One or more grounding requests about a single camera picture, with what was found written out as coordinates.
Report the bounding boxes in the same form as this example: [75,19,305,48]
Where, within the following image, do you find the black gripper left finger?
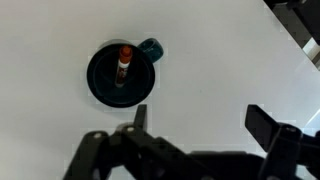
[63,104,201,180]

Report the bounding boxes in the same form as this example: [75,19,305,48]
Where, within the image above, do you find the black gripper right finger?
[244,104,320,180]

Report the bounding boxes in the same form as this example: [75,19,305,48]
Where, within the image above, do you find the red capped sharpie marker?
[114,45,134,88]

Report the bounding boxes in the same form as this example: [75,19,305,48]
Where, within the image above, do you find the dark teal enamel mug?
[86,37,164,109]

